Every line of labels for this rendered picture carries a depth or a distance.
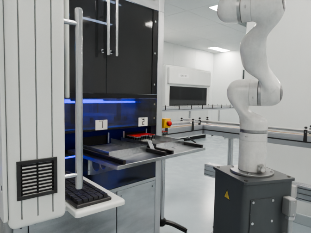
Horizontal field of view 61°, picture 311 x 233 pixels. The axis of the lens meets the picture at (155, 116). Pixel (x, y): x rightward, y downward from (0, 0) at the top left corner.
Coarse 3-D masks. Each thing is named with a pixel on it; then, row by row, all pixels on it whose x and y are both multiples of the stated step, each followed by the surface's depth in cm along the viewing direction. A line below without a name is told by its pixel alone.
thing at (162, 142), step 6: (126, 138) 177; (156, 138) 193; (162, 138) 189; (168, 138) 185; (174, 138) 181; (144, 144) 165; (156, 144) 158; (162, 144) 161; (168, 144) 165; (174, 144) 169; (180, 144) 174
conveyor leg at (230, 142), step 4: (228, 140) 242; (232, 140) 241; (228, 144) 242; (232, 144) 241; (228, 148) 242; (232, 148) 241; (228, 152) 242; (232, 152) 242; (228, 156) 243; (232, 156) 242; (228, 160) 243; (232, 160) 243; (228, 164) 243; (232, 164) 243
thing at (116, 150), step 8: (104, 144) 171; (112, 144) 171; (120, 144) 168; (128, 144) 163; (136, 144) 157; (104, 152) 136; (112, 152) 135; (120, 152) 139; (128, 152) 142; (136, 152) 146
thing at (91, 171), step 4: (88, 160) 155; (88, 164) 155; (88, 168) 155; (92, 168) 154; (100, 168) 148; (108, 168) 142; (112, 168) 140; (88, 172) 155; (92, 172) 154; (96, 172) 151; (100, 172) 148
